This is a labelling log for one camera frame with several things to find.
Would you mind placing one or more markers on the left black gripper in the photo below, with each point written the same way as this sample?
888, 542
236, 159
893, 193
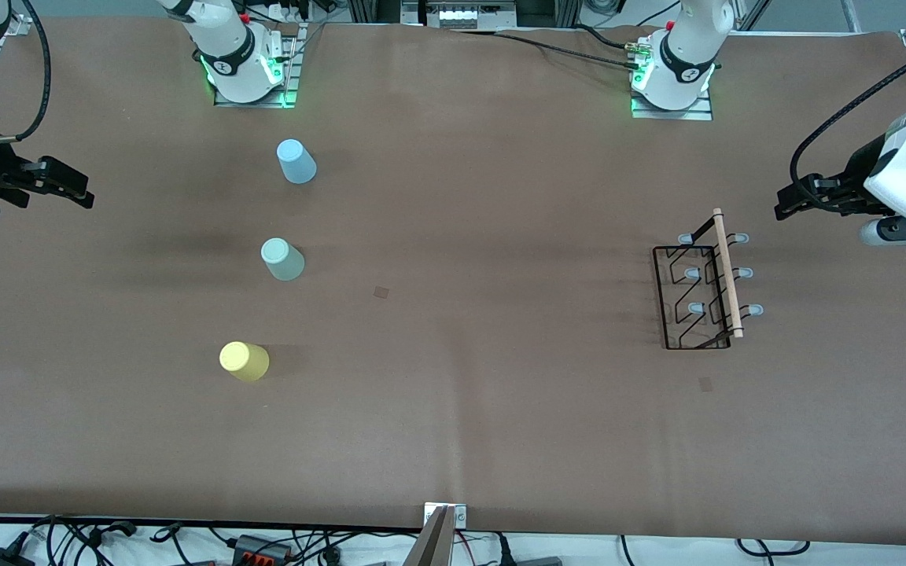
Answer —
856, 170

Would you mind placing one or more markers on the pale green plastic cup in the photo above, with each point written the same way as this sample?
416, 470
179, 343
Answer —
283, 261

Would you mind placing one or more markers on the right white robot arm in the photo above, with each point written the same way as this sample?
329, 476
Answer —
229, 47

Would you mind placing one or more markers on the light blue plastic cup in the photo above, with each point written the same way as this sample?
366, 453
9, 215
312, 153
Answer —
296, 163

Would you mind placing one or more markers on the yellow plastic cup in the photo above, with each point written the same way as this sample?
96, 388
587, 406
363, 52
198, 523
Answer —
244, 362

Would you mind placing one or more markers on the brown table mat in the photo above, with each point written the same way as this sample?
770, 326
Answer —
500, 409

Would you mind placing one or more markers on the white power strip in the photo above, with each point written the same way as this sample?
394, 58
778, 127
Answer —
461, 16

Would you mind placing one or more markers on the black orange power adapter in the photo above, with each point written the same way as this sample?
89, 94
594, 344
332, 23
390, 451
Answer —
260, 550

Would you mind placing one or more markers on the grey box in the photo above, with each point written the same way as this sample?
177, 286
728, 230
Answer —
538, 561

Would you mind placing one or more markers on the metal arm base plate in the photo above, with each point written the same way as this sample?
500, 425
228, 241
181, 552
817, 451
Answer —
292, 71
673, 115

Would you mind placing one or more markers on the aluminium camera post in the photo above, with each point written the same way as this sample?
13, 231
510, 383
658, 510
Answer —
436, 542

